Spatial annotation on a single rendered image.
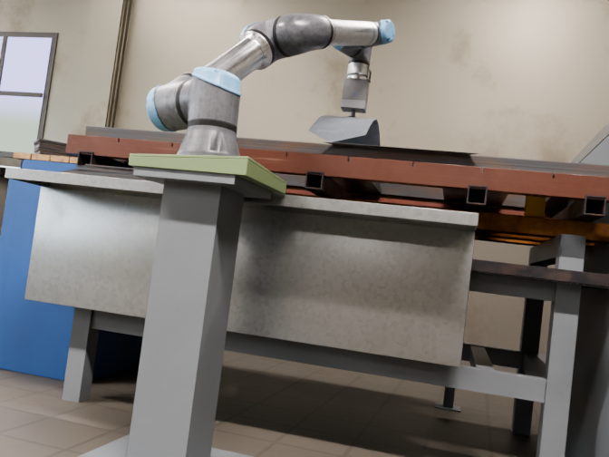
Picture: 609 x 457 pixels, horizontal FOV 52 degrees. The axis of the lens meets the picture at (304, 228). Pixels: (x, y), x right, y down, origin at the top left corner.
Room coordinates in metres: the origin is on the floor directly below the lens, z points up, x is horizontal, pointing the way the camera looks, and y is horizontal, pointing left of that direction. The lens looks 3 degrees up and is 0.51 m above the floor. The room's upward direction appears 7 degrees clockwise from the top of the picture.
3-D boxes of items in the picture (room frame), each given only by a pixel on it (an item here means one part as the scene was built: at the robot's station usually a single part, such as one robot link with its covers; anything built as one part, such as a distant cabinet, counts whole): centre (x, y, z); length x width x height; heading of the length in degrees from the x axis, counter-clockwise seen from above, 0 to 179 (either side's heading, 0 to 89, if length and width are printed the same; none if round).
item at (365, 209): (1.70, 0.21, 0.66); 1.30 x 0.20 x 0.03; 76
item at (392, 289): (1.78, 0.19, 0.47); 1.30 x 0.04 x 0.35; 76
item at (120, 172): (1.82, 0.54, 0.70); 0.39 x 0.12 x 0.04; 76
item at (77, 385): (2.00, 0.65, 0.34); 0.06 x 0.06 x 0.68; 76
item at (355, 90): (2.17, -0.12, 1.13); 0.10 x 0.09 x 0.16; 168
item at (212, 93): (1.46, 0.25, 0.87); 0.13 x 0.12 x 0.14; 51
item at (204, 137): (1.45, 0.24, 0.76); 0.15 x 0.15 x 0.10
